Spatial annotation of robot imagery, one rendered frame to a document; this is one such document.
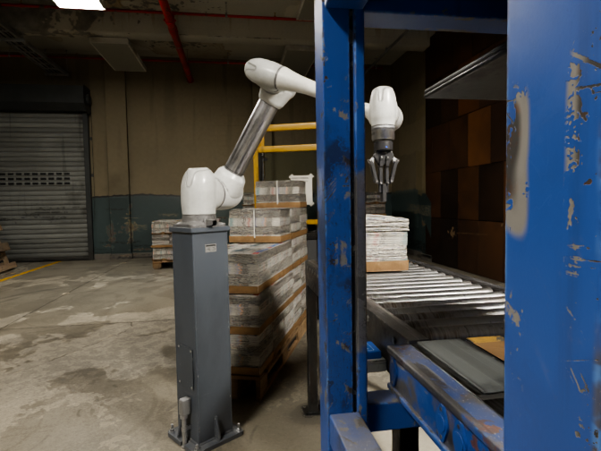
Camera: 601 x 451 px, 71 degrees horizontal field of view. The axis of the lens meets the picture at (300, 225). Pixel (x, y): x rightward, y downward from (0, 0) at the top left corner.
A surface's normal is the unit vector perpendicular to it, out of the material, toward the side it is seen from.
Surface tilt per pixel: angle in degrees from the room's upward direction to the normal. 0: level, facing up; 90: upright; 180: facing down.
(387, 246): 90
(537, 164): 90
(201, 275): 90
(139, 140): 90
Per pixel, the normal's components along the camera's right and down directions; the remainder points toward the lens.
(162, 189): 0.15, 0.05
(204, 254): 0.70, 0.03
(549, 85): -0.99, 0.03
